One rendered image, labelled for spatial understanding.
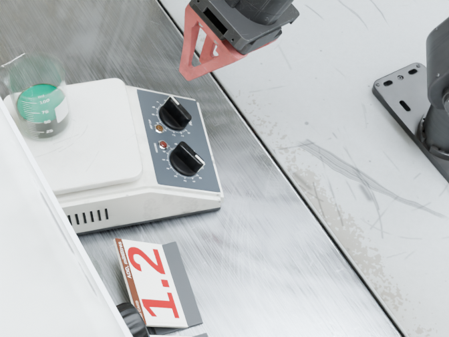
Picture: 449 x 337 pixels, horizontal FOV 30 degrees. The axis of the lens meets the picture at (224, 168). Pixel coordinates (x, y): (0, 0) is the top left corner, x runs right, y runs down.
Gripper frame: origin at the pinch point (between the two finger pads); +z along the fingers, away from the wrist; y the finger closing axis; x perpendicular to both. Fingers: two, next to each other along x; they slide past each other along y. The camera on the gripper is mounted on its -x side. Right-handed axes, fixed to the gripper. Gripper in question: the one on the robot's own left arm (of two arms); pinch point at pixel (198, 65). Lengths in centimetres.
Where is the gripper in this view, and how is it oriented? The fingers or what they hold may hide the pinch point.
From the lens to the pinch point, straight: 81.3
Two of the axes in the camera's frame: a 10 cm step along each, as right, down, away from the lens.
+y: -5.3, 3.7, -7.6
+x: 6.6, 7.5, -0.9
